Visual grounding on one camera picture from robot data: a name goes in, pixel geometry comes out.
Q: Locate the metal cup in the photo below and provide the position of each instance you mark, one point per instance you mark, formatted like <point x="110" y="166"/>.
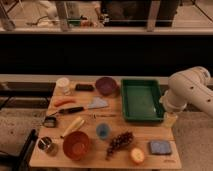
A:
<point x="48" y="146"/>

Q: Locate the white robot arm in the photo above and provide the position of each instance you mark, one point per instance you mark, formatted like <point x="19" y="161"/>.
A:
<point x="187" y="86"/>

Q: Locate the small black square dish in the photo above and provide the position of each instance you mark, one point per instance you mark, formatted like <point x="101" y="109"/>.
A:
<point x="50" y="122"/>

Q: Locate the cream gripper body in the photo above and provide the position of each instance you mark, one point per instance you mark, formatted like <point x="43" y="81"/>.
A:
<point x="169" y="120"/>

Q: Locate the black rectangular block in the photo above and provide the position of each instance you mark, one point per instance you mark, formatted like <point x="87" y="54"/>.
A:
<point x="84" y="87"/>

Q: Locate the black handled knife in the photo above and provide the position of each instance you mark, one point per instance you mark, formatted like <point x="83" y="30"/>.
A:
<point x="95" y="103"/>

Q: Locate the black chair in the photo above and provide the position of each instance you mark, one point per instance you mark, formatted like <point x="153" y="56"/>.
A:
<point x="15" y="161"/>

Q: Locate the white lidded jar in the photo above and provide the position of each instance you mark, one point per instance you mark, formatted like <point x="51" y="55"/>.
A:
<point x="64" y="85"/>

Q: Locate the purple bowl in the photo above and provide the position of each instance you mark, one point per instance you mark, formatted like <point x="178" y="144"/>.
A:
<point x="106" y="86"/>

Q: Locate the orange bowl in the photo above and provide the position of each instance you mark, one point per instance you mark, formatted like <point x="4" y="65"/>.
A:
<point x="76" y="145"/>

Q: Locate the blue sponge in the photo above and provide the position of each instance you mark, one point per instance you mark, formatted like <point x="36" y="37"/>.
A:
<point x="160" y="147"/>

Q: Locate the orange carrot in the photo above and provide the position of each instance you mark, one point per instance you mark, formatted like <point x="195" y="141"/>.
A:
<point x="63" y="101"/>

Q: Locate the dark purple grape bunch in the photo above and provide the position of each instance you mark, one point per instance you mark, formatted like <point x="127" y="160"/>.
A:
<point x="118" y="142"/>

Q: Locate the blue plastic cup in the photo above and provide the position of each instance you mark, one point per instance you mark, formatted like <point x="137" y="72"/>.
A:
<point x="102" y="131"/>

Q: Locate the green plastic tray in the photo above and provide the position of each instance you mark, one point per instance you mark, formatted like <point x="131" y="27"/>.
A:
<point x="140" y="100"/>

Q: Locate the halved orange fruit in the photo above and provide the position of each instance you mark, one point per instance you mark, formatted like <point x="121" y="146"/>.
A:
<point x="137" y="155"/>

